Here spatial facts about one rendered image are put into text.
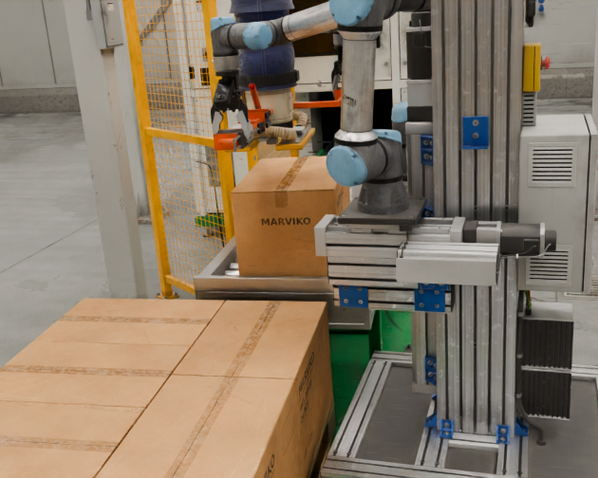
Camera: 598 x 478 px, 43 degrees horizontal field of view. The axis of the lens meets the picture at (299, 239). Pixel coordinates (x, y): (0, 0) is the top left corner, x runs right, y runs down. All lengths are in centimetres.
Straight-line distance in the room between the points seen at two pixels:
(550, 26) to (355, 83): 952
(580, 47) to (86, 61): 865
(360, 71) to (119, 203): 212
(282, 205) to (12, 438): 127
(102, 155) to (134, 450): 202
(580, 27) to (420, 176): 917
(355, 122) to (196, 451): 95
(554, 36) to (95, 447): 1002
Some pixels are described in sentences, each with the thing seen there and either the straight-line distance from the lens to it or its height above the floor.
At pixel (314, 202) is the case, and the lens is 285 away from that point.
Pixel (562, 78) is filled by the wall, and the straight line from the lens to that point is 1135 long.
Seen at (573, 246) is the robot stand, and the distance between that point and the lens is 230.
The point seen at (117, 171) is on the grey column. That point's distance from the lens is 381.
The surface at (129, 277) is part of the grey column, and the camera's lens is 397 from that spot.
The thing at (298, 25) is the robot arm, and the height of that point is 156.
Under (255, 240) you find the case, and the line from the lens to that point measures 293.
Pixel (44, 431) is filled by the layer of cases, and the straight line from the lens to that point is 228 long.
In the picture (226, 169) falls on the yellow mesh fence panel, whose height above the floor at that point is 87.
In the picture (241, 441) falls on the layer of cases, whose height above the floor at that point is 54.
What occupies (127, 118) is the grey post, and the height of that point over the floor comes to 83.
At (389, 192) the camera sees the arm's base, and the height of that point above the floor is 110.
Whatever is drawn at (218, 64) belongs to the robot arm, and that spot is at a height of 147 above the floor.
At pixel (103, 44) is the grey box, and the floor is 149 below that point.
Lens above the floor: 165
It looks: 18 degrees down
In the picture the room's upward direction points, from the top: 4 degrees counter-clockwise
